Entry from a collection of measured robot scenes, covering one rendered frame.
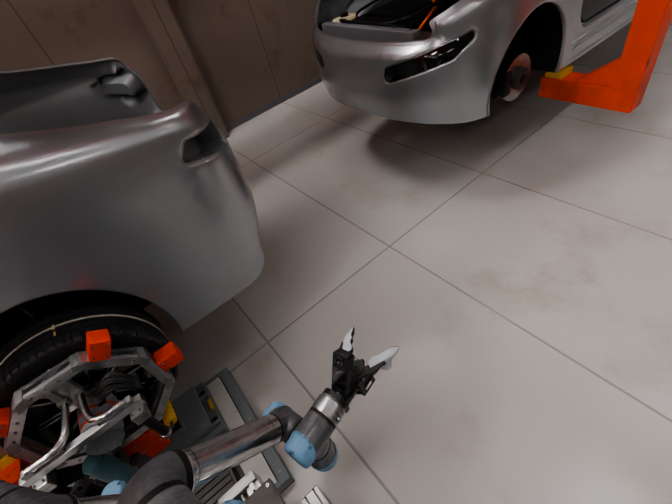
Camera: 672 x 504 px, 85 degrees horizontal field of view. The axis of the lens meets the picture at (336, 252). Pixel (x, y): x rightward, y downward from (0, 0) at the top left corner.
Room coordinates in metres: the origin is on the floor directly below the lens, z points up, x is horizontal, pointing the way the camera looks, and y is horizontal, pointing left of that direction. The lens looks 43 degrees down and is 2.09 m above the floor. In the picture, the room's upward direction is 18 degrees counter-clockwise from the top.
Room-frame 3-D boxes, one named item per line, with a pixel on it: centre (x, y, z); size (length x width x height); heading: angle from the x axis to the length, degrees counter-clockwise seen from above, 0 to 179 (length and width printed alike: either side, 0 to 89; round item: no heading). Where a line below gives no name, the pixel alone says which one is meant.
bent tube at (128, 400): (0.79, 0.97, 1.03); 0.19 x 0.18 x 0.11; 25
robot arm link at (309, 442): (0.35, 0.19, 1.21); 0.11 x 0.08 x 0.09; 131
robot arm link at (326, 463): (0.36, 0.20, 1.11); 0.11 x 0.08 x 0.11; 41
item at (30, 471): (0.70, 1.15, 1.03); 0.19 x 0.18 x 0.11; 25
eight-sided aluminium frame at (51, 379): (0.86, 1.11, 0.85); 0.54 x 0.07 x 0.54; 115
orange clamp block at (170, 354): (1.00, 0.83, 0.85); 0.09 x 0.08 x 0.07; 115
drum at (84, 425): (0.79, 1.08, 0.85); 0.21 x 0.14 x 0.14; 25
